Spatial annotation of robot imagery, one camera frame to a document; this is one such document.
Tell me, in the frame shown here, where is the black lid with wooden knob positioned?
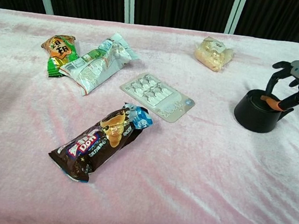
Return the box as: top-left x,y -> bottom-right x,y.
249,88 -> 284,112

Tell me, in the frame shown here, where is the brown chocolate bread package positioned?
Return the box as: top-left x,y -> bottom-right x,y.
45,93 -> 156,191

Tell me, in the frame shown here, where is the white green snack bag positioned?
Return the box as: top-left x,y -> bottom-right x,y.
56,25 -> 143,103

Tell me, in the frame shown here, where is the pink plush tablecloth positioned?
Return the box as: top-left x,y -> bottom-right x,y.
0,6 -> 299,224

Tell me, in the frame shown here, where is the clear blister pack of clips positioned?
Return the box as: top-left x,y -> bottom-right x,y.
116,70 -> 199,126

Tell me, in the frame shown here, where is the clear bag of beige snack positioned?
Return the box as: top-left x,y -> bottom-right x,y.
192,34 -> 236,73

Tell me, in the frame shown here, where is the orange green snack bag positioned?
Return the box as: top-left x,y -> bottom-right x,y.
37,32 -> 82,81

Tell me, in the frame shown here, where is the black teapot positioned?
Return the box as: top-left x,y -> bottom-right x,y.
231,86 -> 296,137

